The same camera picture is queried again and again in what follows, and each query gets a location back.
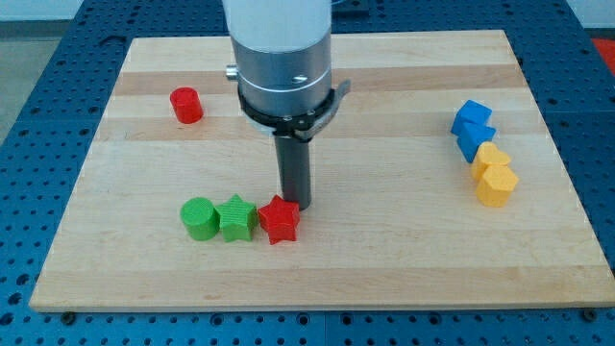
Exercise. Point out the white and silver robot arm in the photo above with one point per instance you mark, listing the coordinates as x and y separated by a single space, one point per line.
282 51

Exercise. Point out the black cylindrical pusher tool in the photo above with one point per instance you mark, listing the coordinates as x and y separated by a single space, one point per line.
294 170

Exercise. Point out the black clamp with grey lever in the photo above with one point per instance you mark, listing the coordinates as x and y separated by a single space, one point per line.
303 127

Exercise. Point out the red star block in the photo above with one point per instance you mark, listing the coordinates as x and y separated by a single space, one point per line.
280 219

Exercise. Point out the green star block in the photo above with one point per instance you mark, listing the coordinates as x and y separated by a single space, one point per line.
237 219

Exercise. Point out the light wooden board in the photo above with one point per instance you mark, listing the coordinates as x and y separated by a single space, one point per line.
394 221

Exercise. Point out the green cylinder block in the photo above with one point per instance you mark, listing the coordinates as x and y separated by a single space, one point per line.
200 218

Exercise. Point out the red cylinder block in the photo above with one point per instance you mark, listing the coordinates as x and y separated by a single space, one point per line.
186 104

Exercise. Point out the blue angular block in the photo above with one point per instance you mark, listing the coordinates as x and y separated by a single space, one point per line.
470 138

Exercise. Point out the blue cube block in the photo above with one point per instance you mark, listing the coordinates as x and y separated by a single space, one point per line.
472 112

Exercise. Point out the yellow heart block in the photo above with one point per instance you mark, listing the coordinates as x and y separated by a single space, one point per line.
488 154

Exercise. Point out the yellow pentagon block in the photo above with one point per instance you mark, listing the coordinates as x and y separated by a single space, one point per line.
496 186

